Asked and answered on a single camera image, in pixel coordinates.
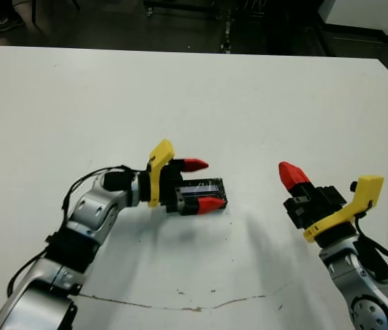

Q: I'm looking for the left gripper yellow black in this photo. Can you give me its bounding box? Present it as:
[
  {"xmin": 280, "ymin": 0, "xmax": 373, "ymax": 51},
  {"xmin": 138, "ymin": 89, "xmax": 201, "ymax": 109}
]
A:
[{"xmin": 146, "ymin": 138, "xmax": 226, "ymax": 217}]

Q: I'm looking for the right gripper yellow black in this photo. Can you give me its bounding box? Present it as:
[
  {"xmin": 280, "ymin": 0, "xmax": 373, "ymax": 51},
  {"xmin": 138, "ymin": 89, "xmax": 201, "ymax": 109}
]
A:
[{"xmin": 278, "ymin": 162, "xmax": 385, "ymax": 244}]

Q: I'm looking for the glossy black box lid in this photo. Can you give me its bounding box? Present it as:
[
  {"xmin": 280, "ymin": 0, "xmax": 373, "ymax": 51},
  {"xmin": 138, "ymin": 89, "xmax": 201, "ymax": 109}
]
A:
[{"xmin": 175, "ymin": 177, "xmax": 230, "ymax": 211}]

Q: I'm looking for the white cabinet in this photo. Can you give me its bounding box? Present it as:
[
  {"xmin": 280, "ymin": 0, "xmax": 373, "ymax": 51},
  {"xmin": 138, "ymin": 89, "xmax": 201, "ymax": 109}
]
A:
[{"xmin": 316, "ymin": 0, "xmax": 388, "ymax": 37}]

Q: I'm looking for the man in black clothes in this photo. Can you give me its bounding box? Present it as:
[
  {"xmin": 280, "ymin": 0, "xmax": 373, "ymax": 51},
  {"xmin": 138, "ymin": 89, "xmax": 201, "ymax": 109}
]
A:
[{"xmin": 0, "ymin": 0, "xmax": 25, "ymax": 32}]

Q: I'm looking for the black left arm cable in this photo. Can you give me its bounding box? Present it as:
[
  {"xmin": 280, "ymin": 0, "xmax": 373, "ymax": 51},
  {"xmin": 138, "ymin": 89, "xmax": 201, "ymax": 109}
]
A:
[{"xmin": 5, "ymin": 165, "xmax": 149, "ymax": 302}]

